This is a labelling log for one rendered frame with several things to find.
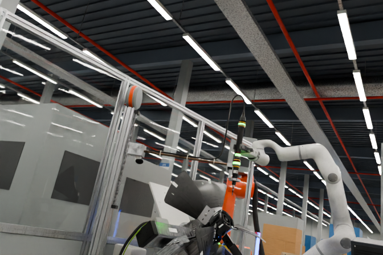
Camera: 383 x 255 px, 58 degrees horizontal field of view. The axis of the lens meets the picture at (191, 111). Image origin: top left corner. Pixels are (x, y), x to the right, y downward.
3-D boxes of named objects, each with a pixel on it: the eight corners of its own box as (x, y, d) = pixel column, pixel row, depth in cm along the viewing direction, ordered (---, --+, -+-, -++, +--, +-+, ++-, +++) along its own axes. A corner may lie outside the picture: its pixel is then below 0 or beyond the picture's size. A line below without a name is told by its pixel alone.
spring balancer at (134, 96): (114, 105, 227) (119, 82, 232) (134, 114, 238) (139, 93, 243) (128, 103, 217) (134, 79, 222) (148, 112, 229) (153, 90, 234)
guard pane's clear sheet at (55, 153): (-74, 213, 154) (4, 18, 185) (239, 253, 326) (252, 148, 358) (-74, 213, 154) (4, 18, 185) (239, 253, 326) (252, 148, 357)
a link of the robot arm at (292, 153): (297, 132, 222) (250, 139, 232) (300, 156, 215) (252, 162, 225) (298, 138, 229) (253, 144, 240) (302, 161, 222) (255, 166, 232)
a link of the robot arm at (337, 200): (337, 249, 212) (335, 238, 227) (358, 247, 208) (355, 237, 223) (320, 168, 212) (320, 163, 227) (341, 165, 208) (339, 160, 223)
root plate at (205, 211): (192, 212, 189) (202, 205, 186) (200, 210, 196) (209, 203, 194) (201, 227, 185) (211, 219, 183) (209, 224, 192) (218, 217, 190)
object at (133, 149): (125, 153, 214) (128, 140, 217) (128, 156, 221) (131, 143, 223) (141, 156, 213) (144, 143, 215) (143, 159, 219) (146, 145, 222)
